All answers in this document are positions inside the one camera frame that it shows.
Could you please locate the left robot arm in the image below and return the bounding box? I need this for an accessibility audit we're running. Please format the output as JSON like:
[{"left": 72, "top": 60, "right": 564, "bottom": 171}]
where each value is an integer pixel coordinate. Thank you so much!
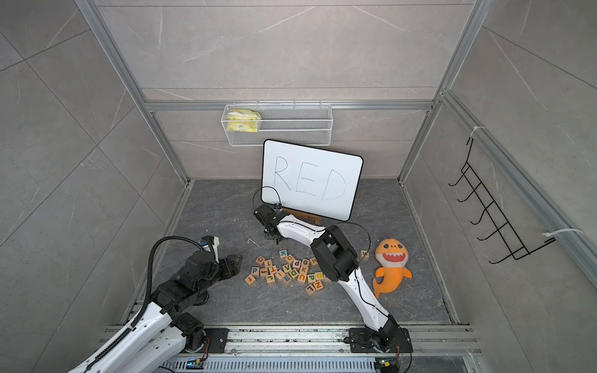
[{"left": 72, "top": 236, "right": 243, "bottom": 372}]

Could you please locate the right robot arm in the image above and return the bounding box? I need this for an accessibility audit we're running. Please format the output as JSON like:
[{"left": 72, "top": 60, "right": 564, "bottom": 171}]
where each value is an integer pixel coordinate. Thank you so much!
[{"left": 253, "top": 204, "right": 412, "bottom": 352}]

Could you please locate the wooden block red f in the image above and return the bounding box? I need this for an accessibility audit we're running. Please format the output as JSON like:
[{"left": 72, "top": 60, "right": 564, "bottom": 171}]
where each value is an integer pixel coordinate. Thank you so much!
[{"left": 244, "top": 275, "right": 257, "bottom": 285}]

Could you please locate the wooden easel stand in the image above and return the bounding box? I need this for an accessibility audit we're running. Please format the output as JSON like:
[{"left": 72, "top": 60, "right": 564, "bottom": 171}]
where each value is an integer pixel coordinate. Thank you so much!
[{"left": 289, "top": 210, "right": 323, "bottom": 225}]

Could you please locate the white dry-erase board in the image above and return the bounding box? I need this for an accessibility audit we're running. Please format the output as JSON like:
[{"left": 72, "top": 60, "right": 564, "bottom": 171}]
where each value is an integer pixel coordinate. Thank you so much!
[{"left": 261, "top": 140, "right": 364, "bottom": 222}]

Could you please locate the yellow packet in basket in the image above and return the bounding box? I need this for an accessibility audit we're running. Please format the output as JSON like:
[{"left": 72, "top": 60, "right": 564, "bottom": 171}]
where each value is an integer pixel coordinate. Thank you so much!
[{"left": 225, "top": 109, "right": 261, "bottom": 133}]

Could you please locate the orange shark plush toy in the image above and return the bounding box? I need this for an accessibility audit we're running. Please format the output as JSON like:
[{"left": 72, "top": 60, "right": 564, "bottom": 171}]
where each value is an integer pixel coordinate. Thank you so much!
[{"left": 373, "top": 239, "right": 413, "bottom": 298}]

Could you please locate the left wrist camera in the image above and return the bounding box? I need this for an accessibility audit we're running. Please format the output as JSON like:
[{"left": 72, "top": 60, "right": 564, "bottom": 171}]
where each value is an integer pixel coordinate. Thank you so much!
[{"left": 200, "top": 236, "right": 219, "bottom": 262}]

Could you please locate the metal base rail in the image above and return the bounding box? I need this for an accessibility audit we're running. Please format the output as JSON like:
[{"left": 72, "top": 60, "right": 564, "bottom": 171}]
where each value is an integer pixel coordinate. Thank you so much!
[{"left": 95, "top": 325, "right": 484, "bottom": 373}]

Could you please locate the white wire mesh basket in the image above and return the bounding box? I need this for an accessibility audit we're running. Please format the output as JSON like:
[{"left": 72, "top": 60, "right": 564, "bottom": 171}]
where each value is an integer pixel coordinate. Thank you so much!
[{"left": 221, "top": 104, "right": 334, "bottom": 147}]

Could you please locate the black wall hook rack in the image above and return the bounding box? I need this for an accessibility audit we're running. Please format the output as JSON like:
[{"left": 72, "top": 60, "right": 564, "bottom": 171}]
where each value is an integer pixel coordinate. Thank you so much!
[{"left": 448, "top": 138, "right": 556, "bottom": 265}]

